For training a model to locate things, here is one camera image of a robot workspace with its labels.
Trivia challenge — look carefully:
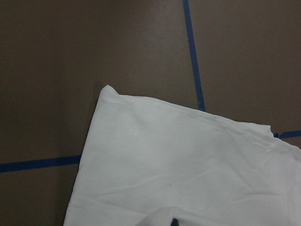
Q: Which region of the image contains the white long-sleeve printed shirt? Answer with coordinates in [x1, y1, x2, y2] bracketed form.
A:
[64, 86, 301, 226]

